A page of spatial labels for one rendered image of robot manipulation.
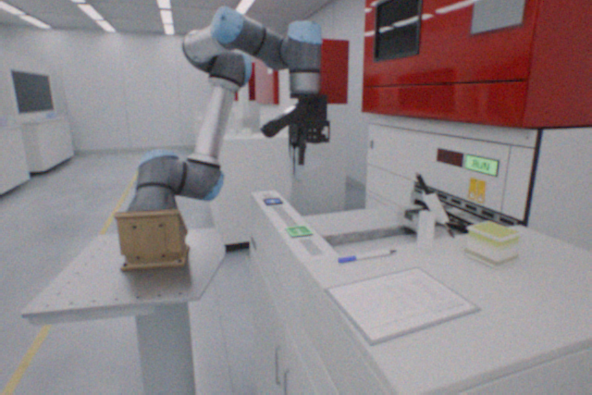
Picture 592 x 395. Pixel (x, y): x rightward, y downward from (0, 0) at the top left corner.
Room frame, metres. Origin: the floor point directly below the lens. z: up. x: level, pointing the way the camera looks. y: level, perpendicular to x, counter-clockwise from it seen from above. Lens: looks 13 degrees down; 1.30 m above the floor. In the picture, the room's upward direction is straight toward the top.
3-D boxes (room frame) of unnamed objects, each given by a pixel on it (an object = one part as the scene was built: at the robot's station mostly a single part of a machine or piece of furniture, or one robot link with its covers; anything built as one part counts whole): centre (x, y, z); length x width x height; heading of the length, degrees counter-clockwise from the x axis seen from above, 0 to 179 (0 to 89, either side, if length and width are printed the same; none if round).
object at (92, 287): (0.91, 0.45, 0.75); 0.45 x 0.44 x 0.13; 100
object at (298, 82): (0.80, -0.02, 1.33); 0.08 x 0.08 x 0.05
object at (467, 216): (1.05, -0.52, 0.89); 0.44 x 0.02 x 0.10; 19
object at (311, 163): (0.78, -0.03, 1.14); 0.06 x 0.03 x 0.09; 109
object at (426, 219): (0.70, -0.30, 1.03); 0.06 x 0.04 x 0.13; 109
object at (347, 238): (1.06, -0.23, 0.84); 0.50 x 0.02 x 0.03; 109
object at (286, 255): (0.91, 0.04, 0.89); 0.55 x 0.09 x 0.14; 19
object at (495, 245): (0.64, -0.41, 1.00); 0.07 x 0.07 x 0.07; 28
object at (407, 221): (0.99, -0.46, 0.87); 0.36 x 0.08 x 0.03; 19
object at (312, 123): (0.80, -0.02, 1.25); 0.09 x 0.08 x 0.12; 109
